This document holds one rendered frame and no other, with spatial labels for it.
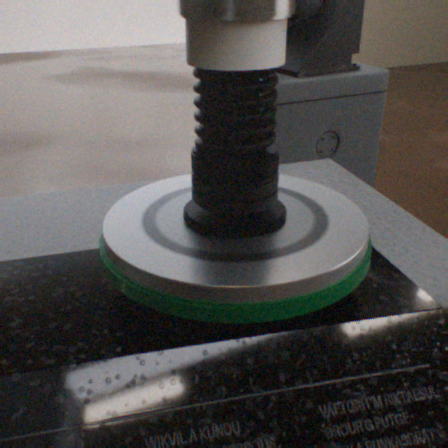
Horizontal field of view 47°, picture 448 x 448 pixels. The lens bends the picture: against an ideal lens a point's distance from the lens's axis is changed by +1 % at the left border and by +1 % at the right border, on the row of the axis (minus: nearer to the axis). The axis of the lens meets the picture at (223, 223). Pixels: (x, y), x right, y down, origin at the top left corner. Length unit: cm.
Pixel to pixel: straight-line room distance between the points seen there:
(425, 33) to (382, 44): 67
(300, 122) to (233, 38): 110
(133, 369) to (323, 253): 15
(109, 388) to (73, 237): 20
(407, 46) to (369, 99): 566
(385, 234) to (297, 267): 20
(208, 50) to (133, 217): 15
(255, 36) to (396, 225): 28
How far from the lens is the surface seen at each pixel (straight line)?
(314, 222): 41
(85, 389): 37
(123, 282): 37
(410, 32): 721
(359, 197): 62
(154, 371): 37
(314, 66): 146
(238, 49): 35
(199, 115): 38
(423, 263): 50
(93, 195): 63
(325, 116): 148
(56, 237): 54
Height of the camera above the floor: 110
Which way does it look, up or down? 26 degrees down
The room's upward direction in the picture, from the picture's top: straight up
